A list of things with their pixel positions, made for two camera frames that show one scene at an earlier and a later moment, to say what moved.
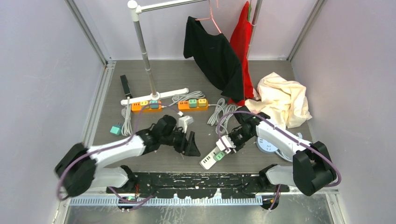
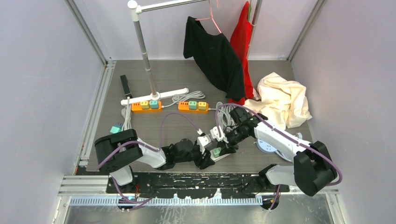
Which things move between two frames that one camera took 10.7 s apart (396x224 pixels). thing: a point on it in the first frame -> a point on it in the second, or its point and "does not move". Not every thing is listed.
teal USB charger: [116, 129] does not move
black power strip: [126, 88] does not move
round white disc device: [265, 146] does not move
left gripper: [188, 147] -> [202, 162]
